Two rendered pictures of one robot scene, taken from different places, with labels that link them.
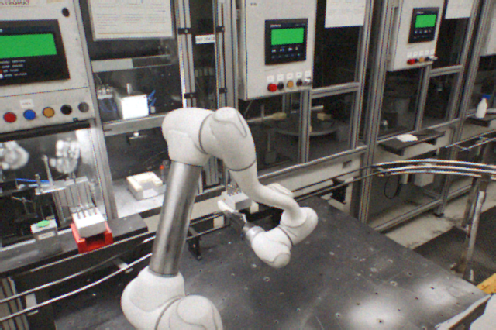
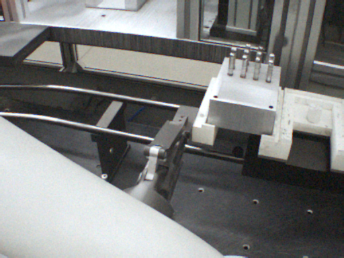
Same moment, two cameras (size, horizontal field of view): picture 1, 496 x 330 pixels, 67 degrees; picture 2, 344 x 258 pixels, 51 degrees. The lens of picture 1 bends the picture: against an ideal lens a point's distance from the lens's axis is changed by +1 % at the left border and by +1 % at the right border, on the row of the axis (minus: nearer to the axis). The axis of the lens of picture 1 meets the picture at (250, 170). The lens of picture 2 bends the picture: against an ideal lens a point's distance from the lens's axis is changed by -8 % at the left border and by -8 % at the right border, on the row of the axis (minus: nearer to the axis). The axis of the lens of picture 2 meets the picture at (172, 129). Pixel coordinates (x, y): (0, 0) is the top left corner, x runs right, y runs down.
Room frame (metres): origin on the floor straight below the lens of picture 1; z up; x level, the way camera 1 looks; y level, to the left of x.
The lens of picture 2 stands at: (1.20, -0.22, 1.24)
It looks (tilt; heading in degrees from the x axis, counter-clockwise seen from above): 40 degrees down; 50
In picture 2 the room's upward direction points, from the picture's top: straight up
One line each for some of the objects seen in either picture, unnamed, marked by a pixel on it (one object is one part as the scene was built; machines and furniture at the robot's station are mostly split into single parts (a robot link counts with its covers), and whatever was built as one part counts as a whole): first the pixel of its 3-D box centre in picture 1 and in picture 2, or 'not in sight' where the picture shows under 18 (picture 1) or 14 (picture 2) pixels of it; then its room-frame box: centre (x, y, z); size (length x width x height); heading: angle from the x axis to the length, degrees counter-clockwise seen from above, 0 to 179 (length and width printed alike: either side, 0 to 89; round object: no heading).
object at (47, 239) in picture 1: (46, 236); not in sight; (1.20, 0.78, 0.97); 0.08 x 0.08 x 0.12; 33
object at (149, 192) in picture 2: (246, 229); (148, 202); (1.37, 0.02, 0.88); 0.09 x 0.07 x 0.08; 33
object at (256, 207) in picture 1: (256, 204); (308, 139); (1.66, -0.03, 0.84); 0.36 x 0.14 x 0.10; 123
